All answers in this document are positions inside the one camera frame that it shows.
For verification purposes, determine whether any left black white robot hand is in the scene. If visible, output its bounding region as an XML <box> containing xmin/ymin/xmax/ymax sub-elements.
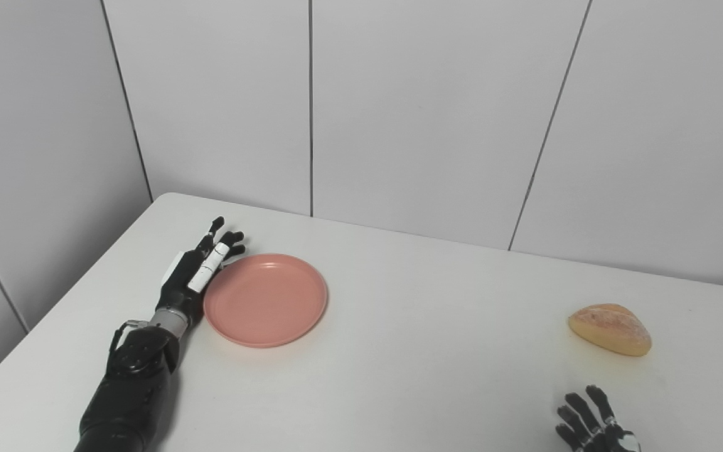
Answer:
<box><xmin>155</xmin><ymin>217</ymin><xmax>247</xmax><ymax>321</ymax></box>

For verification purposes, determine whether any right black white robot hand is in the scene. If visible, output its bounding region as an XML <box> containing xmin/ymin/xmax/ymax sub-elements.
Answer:
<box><xmin>554</xmin><ymin>385</ymin><xmax>642</xmax><ymax>452</ymax></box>

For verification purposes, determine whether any pink round plate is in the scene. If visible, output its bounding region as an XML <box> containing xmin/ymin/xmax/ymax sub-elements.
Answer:
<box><xmin>203</xmin><ymin>253</ymin><xmax>329</xmax><ymax>349</ymax></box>

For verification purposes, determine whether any golden bread roll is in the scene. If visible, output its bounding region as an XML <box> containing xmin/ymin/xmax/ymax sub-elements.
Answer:
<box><xmin>567</xmin><ymin>304</ymin><xmax>653</xmax><ymax>358</ymax></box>

